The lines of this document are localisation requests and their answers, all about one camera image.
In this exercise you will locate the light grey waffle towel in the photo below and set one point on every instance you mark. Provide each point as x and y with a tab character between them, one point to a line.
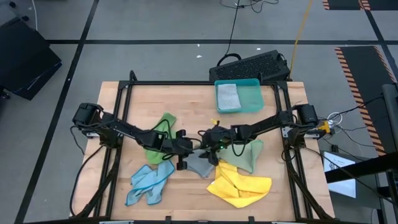
228	96

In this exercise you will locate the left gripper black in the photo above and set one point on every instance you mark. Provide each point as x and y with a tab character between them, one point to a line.
180	147

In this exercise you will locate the black stand beam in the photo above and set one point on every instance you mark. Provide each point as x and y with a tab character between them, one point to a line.
357	169

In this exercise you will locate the pale green teal-edged towel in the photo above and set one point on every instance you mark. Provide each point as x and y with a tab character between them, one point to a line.
245	155

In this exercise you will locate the light blue microfiber towel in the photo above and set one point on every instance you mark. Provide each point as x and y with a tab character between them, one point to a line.
146	183

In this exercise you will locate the narrow black hazard-striped mat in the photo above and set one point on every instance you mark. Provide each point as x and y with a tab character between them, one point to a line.
342	3

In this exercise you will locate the teal plastic bin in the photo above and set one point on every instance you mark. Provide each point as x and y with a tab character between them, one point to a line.
252	96

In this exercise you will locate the white printed sign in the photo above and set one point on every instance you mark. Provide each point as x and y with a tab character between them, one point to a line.
340	186

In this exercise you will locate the yellow microfiber towel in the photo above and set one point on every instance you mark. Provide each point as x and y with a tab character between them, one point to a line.
239	186

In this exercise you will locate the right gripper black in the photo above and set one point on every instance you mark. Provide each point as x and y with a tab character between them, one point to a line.
220	138

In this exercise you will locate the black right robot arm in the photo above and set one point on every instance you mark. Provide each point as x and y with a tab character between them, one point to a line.
267	124

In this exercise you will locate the black perforated computer case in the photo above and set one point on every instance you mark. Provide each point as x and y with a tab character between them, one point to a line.
248	67

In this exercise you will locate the yellow plug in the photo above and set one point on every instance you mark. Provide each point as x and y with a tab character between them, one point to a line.
325	127

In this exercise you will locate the bright green microfiber towel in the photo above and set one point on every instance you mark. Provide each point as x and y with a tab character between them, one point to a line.
155	155

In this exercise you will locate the large black hazard-striped mat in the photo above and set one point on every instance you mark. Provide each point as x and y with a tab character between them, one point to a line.
363	87

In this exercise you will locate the large black case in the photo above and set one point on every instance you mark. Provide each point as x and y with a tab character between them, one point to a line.
25	59

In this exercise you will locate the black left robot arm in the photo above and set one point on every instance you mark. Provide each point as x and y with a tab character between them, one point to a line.
124	130

